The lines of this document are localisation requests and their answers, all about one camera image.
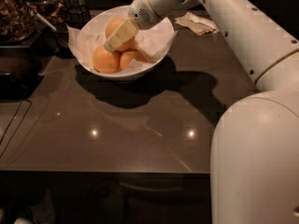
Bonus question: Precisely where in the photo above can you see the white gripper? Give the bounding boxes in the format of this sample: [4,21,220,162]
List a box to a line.
[103,0,171,53]

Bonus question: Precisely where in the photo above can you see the orange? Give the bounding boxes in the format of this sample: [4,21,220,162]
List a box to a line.
[93,46,121,73]
[105,17,139,53]
[120,49,147,70]

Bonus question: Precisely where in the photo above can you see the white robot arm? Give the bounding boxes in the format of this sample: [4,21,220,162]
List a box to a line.
[128,0,299,224]

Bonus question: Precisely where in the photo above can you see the white paper bowl liner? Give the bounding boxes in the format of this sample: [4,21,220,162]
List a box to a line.
[66,10,179,73]

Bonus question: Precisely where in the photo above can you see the folded paper napkins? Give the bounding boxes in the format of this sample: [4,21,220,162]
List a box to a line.
[175,12,220,35]

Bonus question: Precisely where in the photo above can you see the white serving tongs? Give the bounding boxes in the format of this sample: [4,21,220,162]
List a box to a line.
[28,7,57,32]

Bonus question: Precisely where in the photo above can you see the large glass snack jar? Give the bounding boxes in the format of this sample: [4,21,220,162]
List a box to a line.
[0,0,35,45]

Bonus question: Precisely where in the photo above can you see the black appliance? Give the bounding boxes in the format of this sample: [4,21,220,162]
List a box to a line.
[0,47,43,100]

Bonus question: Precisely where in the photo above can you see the white shoe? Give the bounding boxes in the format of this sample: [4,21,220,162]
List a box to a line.
[13,189,56,224]

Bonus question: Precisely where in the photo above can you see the black wire basket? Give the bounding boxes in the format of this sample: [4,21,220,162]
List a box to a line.
[54,6,91,59]

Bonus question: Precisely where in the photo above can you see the black cable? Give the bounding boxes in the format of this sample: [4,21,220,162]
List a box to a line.
[0,72,34,159]

